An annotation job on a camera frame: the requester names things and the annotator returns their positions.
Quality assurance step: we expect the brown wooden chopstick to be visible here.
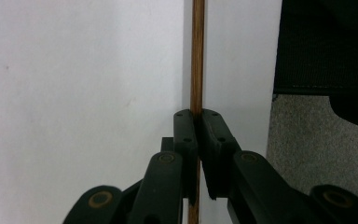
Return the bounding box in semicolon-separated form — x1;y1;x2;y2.
186;0;207;224

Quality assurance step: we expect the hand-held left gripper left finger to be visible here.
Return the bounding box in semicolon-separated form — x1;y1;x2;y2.
127;108;200;224

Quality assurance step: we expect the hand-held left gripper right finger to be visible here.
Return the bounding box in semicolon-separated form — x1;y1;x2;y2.
199;108;318;224

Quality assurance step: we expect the dark rounded object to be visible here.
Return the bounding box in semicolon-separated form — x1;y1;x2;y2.
328;95;358;134

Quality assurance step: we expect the white table mat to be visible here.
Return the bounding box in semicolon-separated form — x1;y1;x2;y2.
0;0;283;224

